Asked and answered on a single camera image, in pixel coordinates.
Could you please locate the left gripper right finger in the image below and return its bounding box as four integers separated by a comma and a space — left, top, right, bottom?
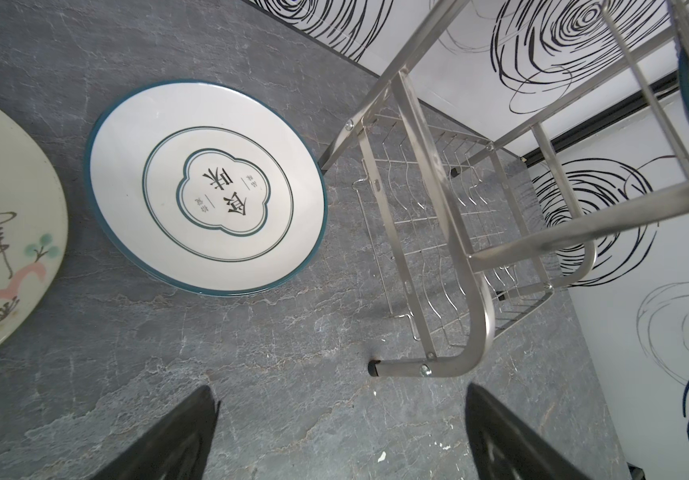
465, 383, 587, 480

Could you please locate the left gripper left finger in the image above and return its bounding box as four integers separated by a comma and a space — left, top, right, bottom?
94, 385, 220, 479

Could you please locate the white plate green clover outline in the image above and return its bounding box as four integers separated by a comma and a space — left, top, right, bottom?
84, 80, 328, 297

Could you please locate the stainless steel dish rack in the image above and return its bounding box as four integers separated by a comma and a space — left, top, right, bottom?
318, 1, 689, 378

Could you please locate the cream floral plate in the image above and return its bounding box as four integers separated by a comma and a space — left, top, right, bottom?
0, 110, 68, 344

